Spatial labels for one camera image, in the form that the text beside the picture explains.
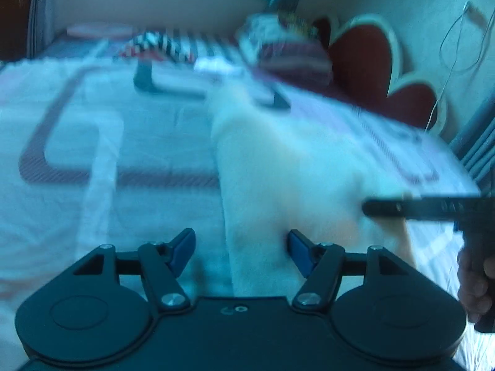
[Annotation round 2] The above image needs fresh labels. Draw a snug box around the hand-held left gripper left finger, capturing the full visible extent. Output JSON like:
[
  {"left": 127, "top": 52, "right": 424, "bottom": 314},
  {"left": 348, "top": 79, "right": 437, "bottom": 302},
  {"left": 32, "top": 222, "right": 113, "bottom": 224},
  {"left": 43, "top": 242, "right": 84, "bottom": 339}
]
[{"left": 73, "top": 228, "right": 197, "bottom": 312}]

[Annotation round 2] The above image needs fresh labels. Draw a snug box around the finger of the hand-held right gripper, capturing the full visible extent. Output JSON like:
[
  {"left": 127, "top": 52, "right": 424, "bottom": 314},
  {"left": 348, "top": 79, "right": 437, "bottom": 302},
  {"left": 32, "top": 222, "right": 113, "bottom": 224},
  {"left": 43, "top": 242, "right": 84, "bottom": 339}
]
[{"left": 363, "top": 196, "right": 459, "bottom": 222}]

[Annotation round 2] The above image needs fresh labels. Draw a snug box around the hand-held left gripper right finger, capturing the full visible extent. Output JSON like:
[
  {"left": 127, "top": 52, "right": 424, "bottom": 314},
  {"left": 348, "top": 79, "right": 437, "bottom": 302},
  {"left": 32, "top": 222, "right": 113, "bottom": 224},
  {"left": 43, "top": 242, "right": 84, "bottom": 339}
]
[{"left": 287, "top": 229, "right": 409, "bottom": 313}]

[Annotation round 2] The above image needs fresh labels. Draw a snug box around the white towel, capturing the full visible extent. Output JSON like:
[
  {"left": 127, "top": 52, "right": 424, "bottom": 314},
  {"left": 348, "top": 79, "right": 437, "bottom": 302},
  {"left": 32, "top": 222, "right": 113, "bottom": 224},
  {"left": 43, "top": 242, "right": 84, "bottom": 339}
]
[{"left": 204, "top": 79, "right": 417, "bottom": 299}]

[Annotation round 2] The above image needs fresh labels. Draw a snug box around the person's right hand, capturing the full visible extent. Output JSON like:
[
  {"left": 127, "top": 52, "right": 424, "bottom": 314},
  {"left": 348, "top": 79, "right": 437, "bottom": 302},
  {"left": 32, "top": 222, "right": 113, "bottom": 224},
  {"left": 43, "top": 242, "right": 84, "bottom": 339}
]
[{"left": 457, "top": 245, "right": 490, "bottom": 322}]

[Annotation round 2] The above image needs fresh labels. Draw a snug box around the grey ribbed cloth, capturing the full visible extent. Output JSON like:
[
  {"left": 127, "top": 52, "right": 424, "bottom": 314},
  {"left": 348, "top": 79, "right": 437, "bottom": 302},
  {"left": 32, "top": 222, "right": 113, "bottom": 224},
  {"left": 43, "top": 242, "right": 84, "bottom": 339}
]
[{"left": 449, "top": 98, "right": 495, "bottom": 202}]

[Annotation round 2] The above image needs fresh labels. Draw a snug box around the patterned pink white bedspread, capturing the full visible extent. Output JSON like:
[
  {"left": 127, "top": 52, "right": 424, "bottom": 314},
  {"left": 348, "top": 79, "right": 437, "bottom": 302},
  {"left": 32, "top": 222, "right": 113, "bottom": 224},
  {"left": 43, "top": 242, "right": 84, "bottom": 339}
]
[{"left": 0, "top": 27, "right": 495, "bottom": 371}]

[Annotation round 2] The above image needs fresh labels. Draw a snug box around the red white scalloped headboard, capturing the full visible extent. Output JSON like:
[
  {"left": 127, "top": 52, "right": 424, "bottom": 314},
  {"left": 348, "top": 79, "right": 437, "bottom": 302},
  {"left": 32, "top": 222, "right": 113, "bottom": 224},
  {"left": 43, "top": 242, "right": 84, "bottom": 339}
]
[{"left": 312, "top": 13, "right": 448, "bottom": 134}]

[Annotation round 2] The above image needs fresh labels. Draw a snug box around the small white cloth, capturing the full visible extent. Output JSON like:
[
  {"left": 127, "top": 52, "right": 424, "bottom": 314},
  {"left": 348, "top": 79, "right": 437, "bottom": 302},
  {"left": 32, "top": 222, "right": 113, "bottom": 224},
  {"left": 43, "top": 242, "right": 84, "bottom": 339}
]
[{"left": 192, "top": 57, "right": 242, "bottom": 78}]

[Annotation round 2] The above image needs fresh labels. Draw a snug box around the folded striped quilt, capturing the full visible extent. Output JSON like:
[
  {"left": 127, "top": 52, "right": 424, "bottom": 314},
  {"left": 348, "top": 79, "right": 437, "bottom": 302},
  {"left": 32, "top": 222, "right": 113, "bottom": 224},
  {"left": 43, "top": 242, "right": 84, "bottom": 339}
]
[{"left": 235, "top": 15, "right": 334, "bottom": 87}]

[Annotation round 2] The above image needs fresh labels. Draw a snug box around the black white red striped garment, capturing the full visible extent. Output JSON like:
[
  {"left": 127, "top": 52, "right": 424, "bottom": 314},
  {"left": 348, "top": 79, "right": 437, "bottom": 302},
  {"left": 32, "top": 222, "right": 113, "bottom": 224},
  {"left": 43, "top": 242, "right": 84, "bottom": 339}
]
[{"left": 114, "top": 31, "right": 199, "bottom": 63}]

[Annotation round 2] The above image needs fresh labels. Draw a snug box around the yellow black patterned cloth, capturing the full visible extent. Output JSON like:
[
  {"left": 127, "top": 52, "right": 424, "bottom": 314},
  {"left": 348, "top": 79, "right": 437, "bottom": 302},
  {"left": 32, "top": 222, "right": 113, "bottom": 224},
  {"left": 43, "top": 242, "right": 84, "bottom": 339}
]
[{"left": 278, "top": 11, "right": 320, "bottom": 37}]

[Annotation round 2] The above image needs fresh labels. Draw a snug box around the pink pillow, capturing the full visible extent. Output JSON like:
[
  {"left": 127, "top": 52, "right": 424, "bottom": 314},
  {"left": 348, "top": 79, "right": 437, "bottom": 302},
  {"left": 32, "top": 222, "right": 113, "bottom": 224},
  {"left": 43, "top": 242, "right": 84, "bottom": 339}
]
[{"left": 65, "top": 22, "right": 137, "bottom": 40}]

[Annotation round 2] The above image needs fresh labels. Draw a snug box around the brown wooden wardrobe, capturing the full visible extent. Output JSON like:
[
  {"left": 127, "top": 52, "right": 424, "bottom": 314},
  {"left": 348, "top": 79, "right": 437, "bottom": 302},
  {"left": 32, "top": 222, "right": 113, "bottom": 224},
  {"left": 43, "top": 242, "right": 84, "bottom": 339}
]
[{"left": 0, "top": 0, "right": 36, "bottom": 63}]

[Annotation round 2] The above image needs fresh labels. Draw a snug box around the white wall cable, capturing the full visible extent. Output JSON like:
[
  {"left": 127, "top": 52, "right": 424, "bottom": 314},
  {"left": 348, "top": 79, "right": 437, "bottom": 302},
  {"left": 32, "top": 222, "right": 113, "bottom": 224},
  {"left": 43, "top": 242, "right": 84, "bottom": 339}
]
[{"left": 424, "top": 1, "right": 493, "bottom": 133}]

